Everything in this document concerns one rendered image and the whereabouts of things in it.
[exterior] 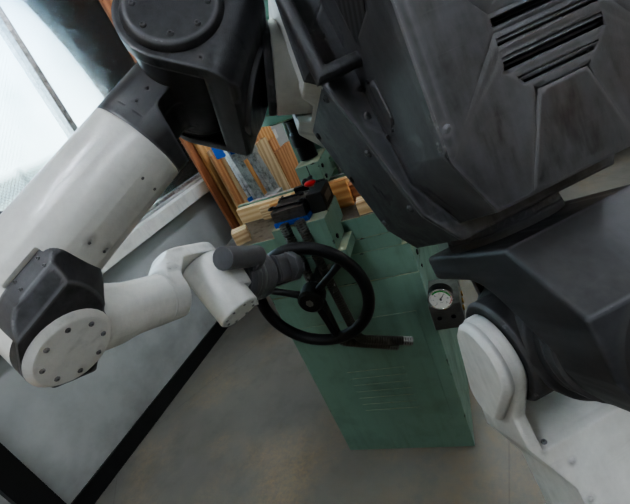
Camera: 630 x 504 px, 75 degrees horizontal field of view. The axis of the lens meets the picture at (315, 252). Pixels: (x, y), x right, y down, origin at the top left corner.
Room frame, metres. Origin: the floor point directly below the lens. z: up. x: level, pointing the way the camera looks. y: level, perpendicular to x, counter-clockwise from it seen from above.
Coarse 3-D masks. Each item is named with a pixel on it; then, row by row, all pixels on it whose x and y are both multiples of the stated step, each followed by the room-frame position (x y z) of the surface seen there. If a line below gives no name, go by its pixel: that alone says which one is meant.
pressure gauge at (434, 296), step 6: (432, 288) 0.83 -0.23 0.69; (438, 288) 0.82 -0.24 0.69; (444, 288) 0.81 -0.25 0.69; (450, 288) 0.82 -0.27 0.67; (432, 294) 0.82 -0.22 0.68; (438, 294) 0.82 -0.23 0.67; (444, 294) 0.81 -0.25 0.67; (450, 294) 0.80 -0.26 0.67; (432, 300) 0.82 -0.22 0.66; (438, 300) 0.82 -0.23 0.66; (444, 300) 0.81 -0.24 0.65; (450, 300) 0.81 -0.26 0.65; (432, 306) 0.82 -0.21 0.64; (438, 306) 0.82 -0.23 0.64; (444, 306) 0.81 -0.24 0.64
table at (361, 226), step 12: (348, 216) 0.96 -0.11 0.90; (360, 216) 0.93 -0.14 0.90; (372, 216) 0.92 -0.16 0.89; (252, 228) 1.18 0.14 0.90; (264, 228) 1.14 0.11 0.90; (348, 228) 0.95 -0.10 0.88; (360, 228) 0.93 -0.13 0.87; (372, 228) 0.92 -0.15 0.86; (384, 228) 0.91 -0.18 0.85; (252, 240) 1.08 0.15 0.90; (264, 240) 1.05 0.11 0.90; (348, 240) 0.90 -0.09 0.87; (348, 252) 0.86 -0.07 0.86; (312, 264) 0.89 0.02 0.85
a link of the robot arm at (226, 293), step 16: (208, 256) 0.57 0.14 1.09; (224, 256) 0.53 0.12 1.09; (240, 256) 0.54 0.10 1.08; (256, 256) 0.58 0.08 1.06; (192, 272) 0.55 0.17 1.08; (208, 272) 0.54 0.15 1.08; (224, 272) 0.55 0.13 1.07; (240, 272) 0.57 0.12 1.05; (256, 272) 0.59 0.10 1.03; (192, 288) 0.55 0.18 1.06; (208, 288) 0.53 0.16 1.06; (224, 288) 0.53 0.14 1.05; (240, 288) 0.53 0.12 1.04; (256, 288) 0.58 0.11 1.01; (208, 304) 0.53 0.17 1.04; (224, 304) 0.51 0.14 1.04; (240, 304) 0.51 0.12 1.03; (224, 320) 0.50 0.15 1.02
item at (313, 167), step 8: (320, 152) 1.15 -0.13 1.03; (312, 160) 1.10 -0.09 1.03; (320, 160) 1.09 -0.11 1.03; (328, 160) 1.15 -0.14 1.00; (296, 168) 1.10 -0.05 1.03; (304, 168) 1.09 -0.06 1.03; (312, 168) 1.08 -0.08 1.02; (320, 168) 1.07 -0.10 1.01; (328, 168) 1.13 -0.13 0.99; (304, 176) 1.09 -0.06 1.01; (312, 176) 1.08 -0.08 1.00; (320, 176) 1.07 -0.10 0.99; (328, 176) 1.11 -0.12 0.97
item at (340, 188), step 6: (336, 180) 1.04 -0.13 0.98; (342, 180) 1.02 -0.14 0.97; (330, 186) 1.04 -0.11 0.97; (336, 186) 1.03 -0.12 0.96; (342, 186) 1.02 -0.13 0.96; (348, 186) 1.03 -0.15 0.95; (294, 192) 1.09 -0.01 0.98; (336, 192) 1.03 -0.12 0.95; (342, 192) 1.03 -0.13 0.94; (348, 192) 1.02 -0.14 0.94; (342, 198) 1.03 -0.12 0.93; (348, 198) 1.02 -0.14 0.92; (342, 204) 1.03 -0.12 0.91; (348, 204) 1.03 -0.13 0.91
